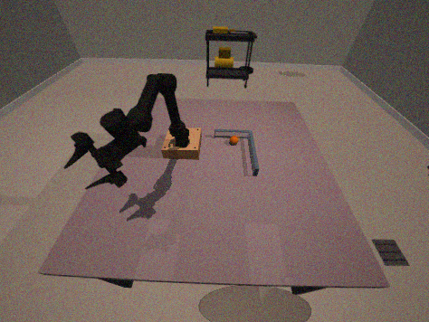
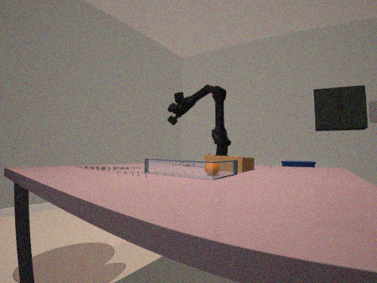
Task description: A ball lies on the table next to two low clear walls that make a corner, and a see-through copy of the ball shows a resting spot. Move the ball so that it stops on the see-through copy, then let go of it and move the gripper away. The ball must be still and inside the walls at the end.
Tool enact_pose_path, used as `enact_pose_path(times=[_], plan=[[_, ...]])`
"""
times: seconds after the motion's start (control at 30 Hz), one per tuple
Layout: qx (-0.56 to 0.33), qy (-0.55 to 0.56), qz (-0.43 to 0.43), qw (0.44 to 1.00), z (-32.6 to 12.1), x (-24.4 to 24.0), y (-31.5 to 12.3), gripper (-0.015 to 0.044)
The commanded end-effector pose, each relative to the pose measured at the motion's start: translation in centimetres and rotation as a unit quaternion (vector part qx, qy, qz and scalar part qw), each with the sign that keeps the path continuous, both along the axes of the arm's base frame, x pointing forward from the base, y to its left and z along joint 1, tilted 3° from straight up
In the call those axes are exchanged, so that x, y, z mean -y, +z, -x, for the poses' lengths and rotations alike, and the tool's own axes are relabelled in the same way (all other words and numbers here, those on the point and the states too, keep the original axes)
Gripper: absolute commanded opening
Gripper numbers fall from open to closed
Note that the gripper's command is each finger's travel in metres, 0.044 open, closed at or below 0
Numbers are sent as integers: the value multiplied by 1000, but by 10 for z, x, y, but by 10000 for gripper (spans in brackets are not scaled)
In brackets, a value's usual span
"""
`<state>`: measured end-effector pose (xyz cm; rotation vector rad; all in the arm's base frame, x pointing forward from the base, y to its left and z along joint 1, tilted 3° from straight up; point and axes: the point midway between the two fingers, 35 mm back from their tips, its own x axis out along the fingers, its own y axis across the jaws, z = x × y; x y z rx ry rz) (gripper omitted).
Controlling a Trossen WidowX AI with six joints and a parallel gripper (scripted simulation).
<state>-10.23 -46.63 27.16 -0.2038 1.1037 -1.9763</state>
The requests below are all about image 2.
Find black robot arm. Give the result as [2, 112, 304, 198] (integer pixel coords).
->
[168, 84, 231, 157]

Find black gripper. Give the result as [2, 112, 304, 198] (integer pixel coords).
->
[168, 107, 190, 125]

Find low clear corner walls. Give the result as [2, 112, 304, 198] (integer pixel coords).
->
[146, 160, 238, 180]

